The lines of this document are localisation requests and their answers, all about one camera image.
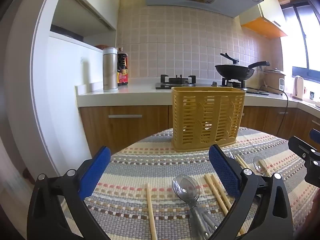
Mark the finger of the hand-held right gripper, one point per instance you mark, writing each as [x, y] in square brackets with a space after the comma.
[300, 146]
[315, 134]

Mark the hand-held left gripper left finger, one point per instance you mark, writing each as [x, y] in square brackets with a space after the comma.
[95, 173]

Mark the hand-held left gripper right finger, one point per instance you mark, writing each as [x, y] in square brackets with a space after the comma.
[223, 172]

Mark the yellow plastic utensil basket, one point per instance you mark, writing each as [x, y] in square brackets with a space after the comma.
[207, 115]

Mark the small dark object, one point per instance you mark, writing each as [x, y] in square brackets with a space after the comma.
[313, 94]

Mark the white electric kettle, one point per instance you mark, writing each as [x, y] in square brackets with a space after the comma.
[298, 87]

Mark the striped woven table mat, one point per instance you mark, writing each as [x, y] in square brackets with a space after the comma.
[150, 160]

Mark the beige rice cooker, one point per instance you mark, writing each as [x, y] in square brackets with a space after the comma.
[272, 78]

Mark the white kitchen counter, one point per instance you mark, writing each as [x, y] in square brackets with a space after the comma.
[125, 96]

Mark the dark framed window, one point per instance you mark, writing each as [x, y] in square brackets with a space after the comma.
[301, 42]

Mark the white refrigerator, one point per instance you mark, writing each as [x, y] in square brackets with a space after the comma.
[65, 80]

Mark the black wok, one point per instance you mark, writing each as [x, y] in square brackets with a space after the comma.
[232, 72]

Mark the gold thermos flask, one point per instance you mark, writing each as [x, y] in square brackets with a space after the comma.
[110, 70]

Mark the black gas stove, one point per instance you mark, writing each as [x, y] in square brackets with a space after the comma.
[165, 85]

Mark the orange wall cabinet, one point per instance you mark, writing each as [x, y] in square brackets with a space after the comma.
[265, 26]

